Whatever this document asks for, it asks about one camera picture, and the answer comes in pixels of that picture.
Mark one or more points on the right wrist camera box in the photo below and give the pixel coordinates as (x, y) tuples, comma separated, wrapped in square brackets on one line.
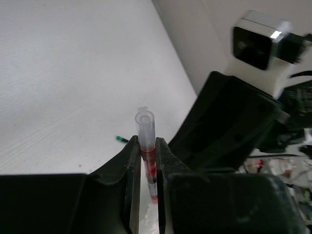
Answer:
[(265, 51)]

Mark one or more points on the green pen refill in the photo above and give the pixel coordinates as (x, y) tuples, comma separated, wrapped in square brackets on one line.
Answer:
[(121, 139)]

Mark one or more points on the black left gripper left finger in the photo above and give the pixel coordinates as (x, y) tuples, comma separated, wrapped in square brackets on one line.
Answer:
[(105, 201)]

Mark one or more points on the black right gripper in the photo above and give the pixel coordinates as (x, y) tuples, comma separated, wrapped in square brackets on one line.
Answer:
[(230, 118)]

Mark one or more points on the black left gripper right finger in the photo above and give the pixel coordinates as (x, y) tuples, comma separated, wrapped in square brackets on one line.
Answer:
[(221, 203)]

